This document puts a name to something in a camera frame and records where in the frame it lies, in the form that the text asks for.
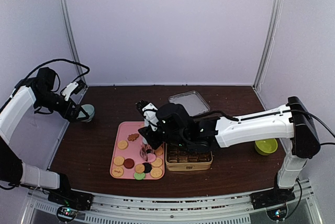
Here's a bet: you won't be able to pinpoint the gingerbread brown leaf cookie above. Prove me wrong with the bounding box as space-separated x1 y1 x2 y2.
127 133 139 142

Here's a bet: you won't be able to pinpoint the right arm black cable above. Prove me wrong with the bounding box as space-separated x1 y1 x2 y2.
287 108 335 146

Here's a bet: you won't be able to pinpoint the small round tan cookie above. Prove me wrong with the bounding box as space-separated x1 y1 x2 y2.
135 164 146 173

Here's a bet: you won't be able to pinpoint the yellow dotted cookie corner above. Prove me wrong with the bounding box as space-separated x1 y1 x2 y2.
150 167 163 178

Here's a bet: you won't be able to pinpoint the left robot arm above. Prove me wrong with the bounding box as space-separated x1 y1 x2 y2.
1 67 94 205

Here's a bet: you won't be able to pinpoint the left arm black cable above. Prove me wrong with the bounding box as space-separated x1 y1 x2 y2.
23 58 91 86

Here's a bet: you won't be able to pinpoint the yellow dotted cookie middle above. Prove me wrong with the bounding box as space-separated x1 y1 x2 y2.
151 157 163 167

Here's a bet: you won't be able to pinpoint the pink sandwich cookie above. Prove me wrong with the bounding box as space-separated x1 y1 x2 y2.
147 153 157 163

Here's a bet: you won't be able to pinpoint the front aluminium rail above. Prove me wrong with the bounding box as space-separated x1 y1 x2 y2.
19 180 324 223

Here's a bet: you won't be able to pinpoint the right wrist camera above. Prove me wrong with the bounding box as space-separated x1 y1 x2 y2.
136 100 159 131

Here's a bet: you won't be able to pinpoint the yellow dotted cookie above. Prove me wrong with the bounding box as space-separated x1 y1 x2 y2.
113 156 125 166
151 157 163 167

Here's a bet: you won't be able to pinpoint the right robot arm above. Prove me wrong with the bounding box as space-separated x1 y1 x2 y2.
136 96 321 204

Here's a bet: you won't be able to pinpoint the yellow dotted cookie left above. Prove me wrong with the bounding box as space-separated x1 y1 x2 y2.
113 156 125 166

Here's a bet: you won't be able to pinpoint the green sandwich cookie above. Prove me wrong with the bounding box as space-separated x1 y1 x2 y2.
133 172 146 180

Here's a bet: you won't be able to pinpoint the silver tin lid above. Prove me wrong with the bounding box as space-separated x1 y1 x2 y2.
168 91 210 116

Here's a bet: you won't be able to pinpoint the yellow cookie with pink sword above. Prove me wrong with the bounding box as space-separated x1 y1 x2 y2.
110 166 124 178

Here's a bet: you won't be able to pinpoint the round tan cookie right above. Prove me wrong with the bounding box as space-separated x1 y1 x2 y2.
154 147 164 156

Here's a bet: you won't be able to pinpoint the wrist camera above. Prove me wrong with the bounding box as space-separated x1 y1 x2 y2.
61 80 86 101
136 100 159 131

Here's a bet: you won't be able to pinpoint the pale blue ceramic bowl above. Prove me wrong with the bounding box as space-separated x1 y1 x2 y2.
77 104 95 122

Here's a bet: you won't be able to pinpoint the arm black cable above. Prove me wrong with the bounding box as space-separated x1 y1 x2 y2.
23 58 91 86
287 108 335 146

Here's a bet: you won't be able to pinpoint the pink plastic tray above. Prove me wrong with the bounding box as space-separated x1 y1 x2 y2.
110 121 165 181

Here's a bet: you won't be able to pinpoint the gold cookie tin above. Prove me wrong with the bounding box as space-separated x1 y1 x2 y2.
165 144 213 172

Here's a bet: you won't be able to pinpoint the right aluminium frame post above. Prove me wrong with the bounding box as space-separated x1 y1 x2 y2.
253 0 283 93

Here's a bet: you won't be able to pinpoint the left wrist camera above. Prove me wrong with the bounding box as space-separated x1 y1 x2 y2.
61 80 86 101

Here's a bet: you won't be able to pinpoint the aluminium frame post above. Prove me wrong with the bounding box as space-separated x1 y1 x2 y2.
253 0 283 93
54 0 88 92

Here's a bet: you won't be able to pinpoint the green plastic bowl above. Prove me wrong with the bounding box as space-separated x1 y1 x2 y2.
255 139 278 156

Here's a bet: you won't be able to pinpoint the brown chocolate cookie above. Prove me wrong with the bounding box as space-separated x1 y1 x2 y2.
124 158 135 169

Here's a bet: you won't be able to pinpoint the metal serving tongs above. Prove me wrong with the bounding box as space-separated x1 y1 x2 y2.
140 137 154 162

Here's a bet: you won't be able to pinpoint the yellow cookie under chip cookie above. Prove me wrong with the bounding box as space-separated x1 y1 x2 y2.
117 140 128 150

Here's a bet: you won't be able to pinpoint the black sandwich cookie lower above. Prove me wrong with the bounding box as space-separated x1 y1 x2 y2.
143 162 152 174

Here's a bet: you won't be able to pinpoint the left aluminium frame post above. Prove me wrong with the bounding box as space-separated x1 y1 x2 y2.
54 0 88 92

